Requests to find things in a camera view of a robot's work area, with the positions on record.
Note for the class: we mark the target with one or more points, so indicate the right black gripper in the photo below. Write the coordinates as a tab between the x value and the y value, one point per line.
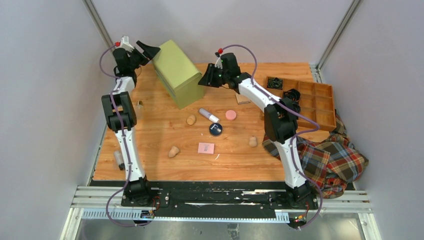
208	79

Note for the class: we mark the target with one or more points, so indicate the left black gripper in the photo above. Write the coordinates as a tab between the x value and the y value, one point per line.
150	52

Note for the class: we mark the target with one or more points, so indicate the green metal drawer cabinet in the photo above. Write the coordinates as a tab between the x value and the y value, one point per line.
178	74

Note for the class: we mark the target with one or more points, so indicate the clear glass perfume bottle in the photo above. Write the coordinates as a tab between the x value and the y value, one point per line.
139	110

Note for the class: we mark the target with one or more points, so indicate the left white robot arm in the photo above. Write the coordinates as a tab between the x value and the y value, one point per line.
121	117

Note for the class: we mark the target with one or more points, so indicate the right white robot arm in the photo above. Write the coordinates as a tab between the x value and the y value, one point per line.
280	119

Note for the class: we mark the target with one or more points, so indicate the beige makeup sponge centre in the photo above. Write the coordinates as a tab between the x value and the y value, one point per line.
191	120

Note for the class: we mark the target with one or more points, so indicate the beige makeup sponge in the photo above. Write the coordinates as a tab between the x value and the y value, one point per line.
253	142
191	120
173	152

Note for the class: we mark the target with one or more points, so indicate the beige makeup sponge right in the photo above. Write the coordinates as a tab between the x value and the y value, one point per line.
253	142

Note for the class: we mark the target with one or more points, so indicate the beige makeup sponge front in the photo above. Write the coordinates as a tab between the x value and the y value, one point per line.
173	152

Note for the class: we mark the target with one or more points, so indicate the white cosmetic tube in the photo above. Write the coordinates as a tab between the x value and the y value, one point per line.
208	115

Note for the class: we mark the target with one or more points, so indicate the pink round compact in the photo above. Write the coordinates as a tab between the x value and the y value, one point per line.
230	115

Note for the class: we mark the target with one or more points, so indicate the dark blue round compact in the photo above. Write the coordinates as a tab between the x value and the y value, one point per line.
215	129

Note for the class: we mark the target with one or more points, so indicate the pink square card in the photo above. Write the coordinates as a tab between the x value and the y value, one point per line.
206	148

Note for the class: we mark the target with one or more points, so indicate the wooden compartment organizer tray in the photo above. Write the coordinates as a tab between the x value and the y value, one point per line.
316	100

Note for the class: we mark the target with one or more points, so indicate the small clear bottle black cap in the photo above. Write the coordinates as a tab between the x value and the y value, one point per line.
119	160

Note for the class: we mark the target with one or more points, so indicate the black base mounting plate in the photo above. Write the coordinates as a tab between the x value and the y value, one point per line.
198	201

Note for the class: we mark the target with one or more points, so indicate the plaid flannel shirt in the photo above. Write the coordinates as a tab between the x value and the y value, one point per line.
332	163

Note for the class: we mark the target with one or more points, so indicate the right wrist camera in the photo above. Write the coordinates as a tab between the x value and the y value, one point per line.
218	63

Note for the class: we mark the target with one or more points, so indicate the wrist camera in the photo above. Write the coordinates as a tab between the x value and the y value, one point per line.
218	63
125	43

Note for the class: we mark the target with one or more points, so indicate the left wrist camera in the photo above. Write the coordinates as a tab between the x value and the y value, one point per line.
125	43

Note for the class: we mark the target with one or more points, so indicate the aluminium frame rail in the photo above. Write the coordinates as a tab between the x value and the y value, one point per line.
347	217

